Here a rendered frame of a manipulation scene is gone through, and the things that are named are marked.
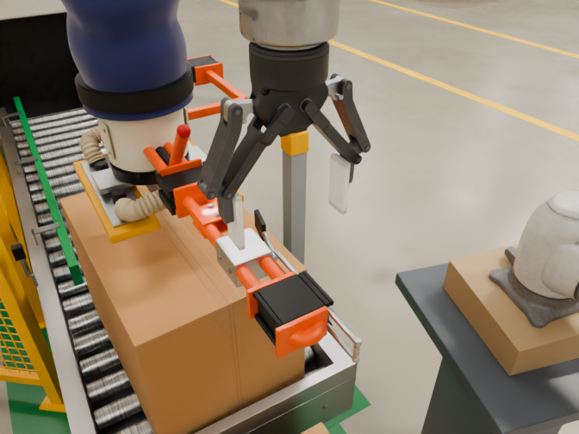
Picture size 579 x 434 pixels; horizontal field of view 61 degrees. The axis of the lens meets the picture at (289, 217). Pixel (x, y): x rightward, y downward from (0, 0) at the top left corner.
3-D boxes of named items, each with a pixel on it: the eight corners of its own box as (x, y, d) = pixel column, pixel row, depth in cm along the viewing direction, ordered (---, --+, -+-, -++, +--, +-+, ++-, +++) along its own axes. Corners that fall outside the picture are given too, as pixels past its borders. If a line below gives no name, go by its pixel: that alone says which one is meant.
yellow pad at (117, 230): (73, 169, 120) (68, 150, 117) (115, 158, 124) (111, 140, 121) (111, 244, 96) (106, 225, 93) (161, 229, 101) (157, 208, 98)
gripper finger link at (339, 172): (330, 153, 58) (335, 151, 58) (327, 202, 62) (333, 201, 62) (345, 164, 56) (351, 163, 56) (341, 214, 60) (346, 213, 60)
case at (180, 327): (93, 303, 157) (59, 199, 134) (208, 257, 175) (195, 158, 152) (165, 458, 117) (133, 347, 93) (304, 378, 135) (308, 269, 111)
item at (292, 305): (247, 316, 68) (245, 289, 65) (293, 295, 71) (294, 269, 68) (278, 359, 62) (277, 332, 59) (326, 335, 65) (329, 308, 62)
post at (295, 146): (283, 337, 216) (280, 128, 157) (295, 331, 219) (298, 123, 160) (290, 349, 211) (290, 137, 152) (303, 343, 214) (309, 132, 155)
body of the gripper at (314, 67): (307, 21, 50) (305, 108, 55) (229, 34, 46) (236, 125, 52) (350, 41, 45) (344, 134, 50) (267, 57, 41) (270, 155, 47)
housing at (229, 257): (214, 262, 77) (212, 239, 74) (253, 248, 80) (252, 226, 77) (234, 289, 72) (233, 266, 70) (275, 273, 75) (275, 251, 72)
